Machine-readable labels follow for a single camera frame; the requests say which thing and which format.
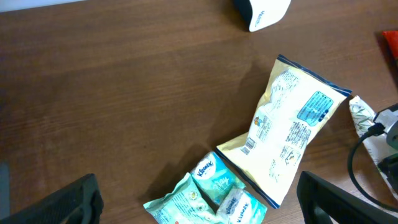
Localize orange pasta bag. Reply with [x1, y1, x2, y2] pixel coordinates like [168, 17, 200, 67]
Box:
[382, 30, 398, 60]

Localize teal tissue pack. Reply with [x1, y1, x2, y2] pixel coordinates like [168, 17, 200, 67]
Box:
[216, 187, 267, 224]
[190, 152, 246, 205]

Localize white Pantene tube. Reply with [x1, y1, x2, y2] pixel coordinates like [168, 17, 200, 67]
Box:
[348, 95, 398, 200]

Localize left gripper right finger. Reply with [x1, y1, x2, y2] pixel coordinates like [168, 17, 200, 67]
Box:
[297, 171, 397, 224]

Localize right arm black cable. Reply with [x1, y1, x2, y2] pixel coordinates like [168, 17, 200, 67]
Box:
[346, 123, 398, 214]

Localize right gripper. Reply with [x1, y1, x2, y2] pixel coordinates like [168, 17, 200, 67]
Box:
[377, 153, 397, 193]

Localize cream snack bag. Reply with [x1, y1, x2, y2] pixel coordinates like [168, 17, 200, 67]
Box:
[216, 55, 351, 208]

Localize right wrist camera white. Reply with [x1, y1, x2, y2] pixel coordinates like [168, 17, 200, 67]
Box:
[374, 104, 397, 149]

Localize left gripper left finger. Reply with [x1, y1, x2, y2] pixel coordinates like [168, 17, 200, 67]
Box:
[1, 174, 104, 224]

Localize light teal wipes packet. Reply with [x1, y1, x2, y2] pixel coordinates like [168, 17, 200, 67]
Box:
[143, 172, 221, 224]

